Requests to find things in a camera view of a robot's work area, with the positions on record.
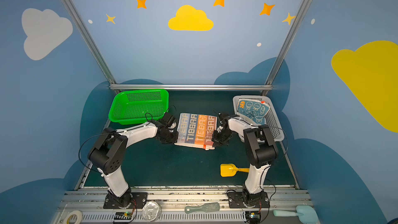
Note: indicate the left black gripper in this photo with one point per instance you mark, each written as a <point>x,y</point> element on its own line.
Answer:
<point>169,135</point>

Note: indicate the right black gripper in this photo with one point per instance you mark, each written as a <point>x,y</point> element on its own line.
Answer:
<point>220,136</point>

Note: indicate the striped rabbit text towel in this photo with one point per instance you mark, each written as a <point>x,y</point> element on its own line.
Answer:
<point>196,131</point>

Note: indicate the green plastic basket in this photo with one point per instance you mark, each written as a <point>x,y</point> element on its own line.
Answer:
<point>139,106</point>

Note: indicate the grey plastic basket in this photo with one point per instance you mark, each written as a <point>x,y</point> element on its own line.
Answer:
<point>271,117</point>

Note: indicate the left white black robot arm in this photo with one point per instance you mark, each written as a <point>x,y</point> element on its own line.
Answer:
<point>107,153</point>

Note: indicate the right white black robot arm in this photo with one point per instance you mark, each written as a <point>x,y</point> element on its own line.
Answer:
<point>260,148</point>

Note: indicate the yellow toy shovel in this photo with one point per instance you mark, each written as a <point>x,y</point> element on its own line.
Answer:
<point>230,170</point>

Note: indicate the teal owl pattern towel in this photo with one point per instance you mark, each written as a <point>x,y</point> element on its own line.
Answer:
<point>254,110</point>

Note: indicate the grey green brush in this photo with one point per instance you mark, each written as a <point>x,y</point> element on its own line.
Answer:
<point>206,208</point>

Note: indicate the clear round lid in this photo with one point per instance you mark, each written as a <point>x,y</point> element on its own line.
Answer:
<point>151,211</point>

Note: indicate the right small circuit board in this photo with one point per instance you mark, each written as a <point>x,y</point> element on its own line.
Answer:
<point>252,217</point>

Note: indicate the small circuit board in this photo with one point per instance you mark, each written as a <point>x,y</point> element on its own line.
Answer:
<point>122,218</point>
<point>252,217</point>

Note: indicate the left small circuit board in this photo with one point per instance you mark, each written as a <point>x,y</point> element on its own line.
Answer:
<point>122,218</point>

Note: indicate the mint green spatula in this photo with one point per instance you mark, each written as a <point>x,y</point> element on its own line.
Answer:
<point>306,214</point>

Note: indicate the white tape roll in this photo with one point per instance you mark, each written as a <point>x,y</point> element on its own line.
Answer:
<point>74,217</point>

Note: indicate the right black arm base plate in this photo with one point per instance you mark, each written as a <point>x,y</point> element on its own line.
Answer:
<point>242,199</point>

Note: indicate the aluminium rear frame bar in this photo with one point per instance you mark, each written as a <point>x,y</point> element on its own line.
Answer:
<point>192,87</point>

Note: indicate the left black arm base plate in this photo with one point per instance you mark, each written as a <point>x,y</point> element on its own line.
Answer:
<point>127,201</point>

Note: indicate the aluminium front rail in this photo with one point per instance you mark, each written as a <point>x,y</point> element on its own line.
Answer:
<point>174,199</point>

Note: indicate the aluminium right frame post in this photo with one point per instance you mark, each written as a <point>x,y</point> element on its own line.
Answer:
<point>294,27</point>

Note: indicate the aluminium frame post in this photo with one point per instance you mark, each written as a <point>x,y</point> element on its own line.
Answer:
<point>81,26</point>
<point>294,27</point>

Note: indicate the aluminium left frame post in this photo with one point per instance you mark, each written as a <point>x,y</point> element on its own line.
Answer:
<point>81,26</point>

